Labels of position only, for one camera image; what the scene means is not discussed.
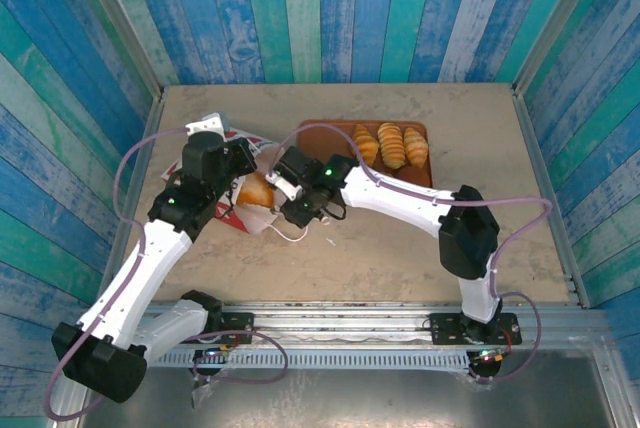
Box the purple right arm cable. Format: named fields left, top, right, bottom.
left=269, top=123, right=555, bottom=385

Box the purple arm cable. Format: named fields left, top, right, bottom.
left=44, top=130, right=290, bottom=422
left=269, top=123, right=555, bottom=385

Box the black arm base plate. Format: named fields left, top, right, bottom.
left=219, top=311, right=256, bottom=345
left=429, top=311, right=523, bottom=348

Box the golden fake croissant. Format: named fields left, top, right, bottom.
left=377, top=121, right=407, bottom=170
left=352, top=123, right=381, bottom=167
left=403, top=126, right=430, bottom=168

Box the white slotted cable duct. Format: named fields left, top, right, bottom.
left=147, top=349, right=472, bottom=373

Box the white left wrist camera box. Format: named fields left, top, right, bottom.
left=184, top=112, right=234, bottom=138

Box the brown rectangular tray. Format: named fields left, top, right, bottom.
left=294, top=119, right=434, bottom=190

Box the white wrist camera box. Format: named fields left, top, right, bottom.
left=266, top=172, right=305, bottom=200
left=184, top=112, right=234, bottom=138

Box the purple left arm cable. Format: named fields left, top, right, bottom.
left=44, top=130, right=290, bottom=422

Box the black controller board with LEDs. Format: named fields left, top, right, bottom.
left=192, top=345, right=239, bottom=379
left=468, top=345, right=512, bottom=380

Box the aluminium corner post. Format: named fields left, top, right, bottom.
left=69, top=0, right=165, bottom=99
left=513, top=0, right=615, bottom=97

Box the aluminium mounting rail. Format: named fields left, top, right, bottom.
left=74, top=300, right=614, bottom=352

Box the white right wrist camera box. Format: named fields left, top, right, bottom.
left=266, top=172, right=305, bottom=200

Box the aluminium table side rail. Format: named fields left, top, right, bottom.
left=94, top=95, right=166, bottom=307
left=513, top=91, right=592, bottom=308

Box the round tan fake bread bun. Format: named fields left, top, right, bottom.
left=235, top=171, right=277, bottom=209

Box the grey sheet metal panel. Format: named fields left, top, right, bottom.
left=49, top=350, right=640, bottom=428

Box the red and white paper bag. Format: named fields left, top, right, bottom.
left=159, top=130, right=309, bottom=244

